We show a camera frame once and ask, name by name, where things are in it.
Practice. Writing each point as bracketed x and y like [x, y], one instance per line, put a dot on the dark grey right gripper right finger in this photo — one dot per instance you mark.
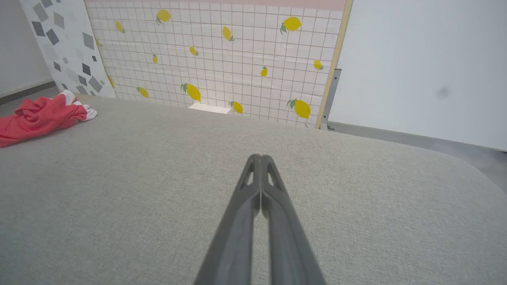
[289, 245]

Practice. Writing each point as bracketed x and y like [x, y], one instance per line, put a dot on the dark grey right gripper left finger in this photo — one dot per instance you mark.
[233, 237]

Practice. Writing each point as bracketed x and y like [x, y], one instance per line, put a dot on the red garment with white trim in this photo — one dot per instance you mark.
[37, 118]

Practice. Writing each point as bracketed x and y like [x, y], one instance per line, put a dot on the white rectangular box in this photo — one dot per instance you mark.
[209, 108]

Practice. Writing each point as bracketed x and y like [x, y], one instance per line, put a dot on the lemon print tile panel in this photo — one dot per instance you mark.
[237, 59]

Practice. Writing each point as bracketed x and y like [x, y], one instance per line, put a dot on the grey terrazzo pattern panel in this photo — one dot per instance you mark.
[63, 43]

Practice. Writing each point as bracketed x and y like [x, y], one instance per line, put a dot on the grey metal bracket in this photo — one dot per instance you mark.
[329, 99]

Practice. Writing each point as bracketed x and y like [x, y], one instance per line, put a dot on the wooden panel frame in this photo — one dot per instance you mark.
[334, 59]

